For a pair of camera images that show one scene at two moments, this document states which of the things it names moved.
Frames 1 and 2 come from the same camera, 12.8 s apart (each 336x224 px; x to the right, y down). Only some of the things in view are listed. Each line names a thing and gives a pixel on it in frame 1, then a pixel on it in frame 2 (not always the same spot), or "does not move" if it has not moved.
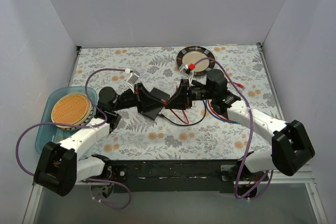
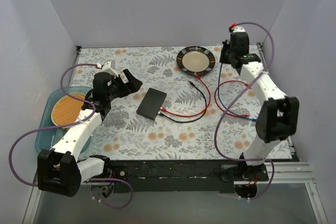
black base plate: (183, 176) does not move
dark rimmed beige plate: (189, 55) does not move
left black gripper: (139, 97) to (125, 84)
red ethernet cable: (165, 103) to (163, 109)
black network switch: (153, 113) does not move
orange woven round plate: (72, 108) does not move
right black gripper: (187, 96) to (224, 56)
